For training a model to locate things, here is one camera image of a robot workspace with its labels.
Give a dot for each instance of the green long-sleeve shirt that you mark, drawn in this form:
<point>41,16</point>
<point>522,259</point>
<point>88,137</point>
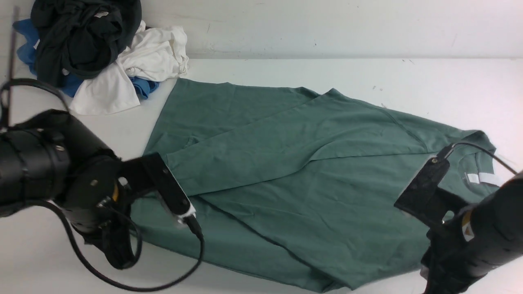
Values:
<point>299,187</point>

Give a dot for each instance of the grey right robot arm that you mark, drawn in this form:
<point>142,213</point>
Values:
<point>481,238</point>

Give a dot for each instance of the dark green crumpled garment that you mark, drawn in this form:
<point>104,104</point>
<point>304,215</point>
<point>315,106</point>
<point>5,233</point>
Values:
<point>82,37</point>

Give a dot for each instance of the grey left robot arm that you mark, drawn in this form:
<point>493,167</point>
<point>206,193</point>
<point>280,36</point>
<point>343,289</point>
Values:
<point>55,157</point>

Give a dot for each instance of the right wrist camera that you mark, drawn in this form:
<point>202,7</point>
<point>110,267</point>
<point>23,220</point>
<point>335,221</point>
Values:
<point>424,200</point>

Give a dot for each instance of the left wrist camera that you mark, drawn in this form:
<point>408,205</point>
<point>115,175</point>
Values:
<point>149,174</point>

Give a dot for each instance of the white crumpled garment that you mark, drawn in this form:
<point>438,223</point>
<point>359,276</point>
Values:
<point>155,54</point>

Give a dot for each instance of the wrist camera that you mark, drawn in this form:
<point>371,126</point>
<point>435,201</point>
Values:
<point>149,174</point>
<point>424,200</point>

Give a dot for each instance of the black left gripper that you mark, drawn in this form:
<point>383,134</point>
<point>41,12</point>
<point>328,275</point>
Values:
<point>90,204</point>

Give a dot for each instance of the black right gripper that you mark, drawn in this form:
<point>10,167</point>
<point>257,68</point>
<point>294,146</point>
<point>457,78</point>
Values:
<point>446,270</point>

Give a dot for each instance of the blue crumpled garment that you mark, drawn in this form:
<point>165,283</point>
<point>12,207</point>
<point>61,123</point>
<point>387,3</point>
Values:
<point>27,54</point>

